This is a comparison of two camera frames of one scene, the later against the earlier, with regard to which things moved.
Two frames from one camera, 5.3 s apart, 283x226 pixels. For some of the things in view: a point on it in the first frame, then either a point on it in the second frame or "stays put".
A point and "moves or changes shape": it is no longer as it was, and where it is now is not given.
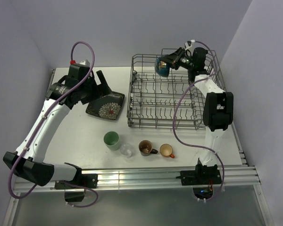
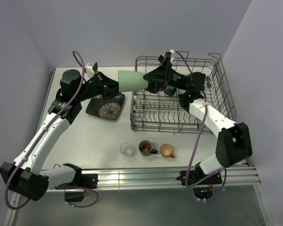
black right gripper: x=172 y=60 to x=156 y=77
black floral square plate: x=109 y=107 stays put
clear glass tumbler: x=127 y=150 stays put
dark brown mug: x=145 y=148 stays put
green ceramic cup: x=112 y=140 to x=131 y=81
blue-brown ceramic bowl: x=162 y=68 moves or changes shape
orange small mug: x=166 y=150 stays put
